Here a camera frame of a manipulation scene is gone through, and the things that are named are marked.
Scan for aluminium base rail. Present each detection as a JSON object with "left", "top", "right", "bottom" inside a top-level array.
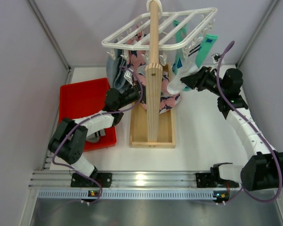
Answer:
[{"left": 28, "top": 171, "right": 242, "bottom": 203}]

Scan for pink patterned sock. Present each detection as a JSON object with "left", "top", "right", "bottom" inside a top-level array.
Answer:
[
  {"left": 159, "top": 72, "right": 182, "bottom": 114},
  {"left": 126, "top": 32, "right": 149, "bottom": 111}
]

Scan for blue grey sock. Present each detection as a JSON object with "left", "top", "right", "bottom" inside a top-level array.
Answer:
[{"left": 106, "top": 49, "right": 130, "bottom": 93}]

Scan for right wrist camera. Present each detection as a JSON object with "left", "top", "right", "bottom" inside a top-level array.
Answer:
[{"left": 211, "top": 53, "right": 225, "bottom": 65}]

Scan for grey sock black stripes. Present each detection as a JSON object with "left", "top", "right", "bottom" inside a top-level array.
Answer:
[{"left": 86, "top": 129, "right": 106, "bottom": 144}]

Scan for red plastic tray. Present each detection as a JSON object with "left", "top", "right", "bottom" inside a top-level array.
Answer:
[{"left": 58, "top": 78, "right": 117, "bottom": 152}]

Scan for wooden stand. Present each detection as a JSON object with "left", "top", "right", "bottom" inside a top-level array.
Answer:
[{"left": 129, "top": 0, "right": 176, "bottom": 148}]

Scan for teal patterned sock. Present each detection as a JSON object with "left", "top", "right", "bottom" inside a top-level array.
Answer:
[{"left": 172, "top": 25, "right": 187, "bottom": 75}]

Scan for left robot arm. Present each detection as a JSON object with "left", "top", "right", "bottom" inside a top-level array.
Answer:
[{"left": 48, "top": 81, "right": 145, "bottom": 183}]

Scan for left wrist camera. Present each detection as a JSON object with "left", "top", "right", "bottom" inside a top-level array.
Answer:
[{"left": 124, "top": 70, "right": 133, "bottom": 86}]

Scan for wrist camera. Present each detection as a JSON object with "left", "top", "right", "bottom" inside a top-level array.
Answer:
[
  {"left": 211, "top": 53, "right": 225, "bottom": 65},
  {"left": 124, "top": 70, "right": 133, "bottom": 86}
]

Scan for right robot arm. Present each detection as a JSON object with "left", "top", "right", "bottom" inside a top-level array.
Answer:
[{"left": 180, "top": 67, "right": 283, "bottom": 191}]

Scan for white clip sock hanger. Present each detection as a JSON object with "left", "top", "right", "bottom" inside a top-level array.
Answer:
[{"left": 101, "top": 1, "right": 217, "bottom": 65}]

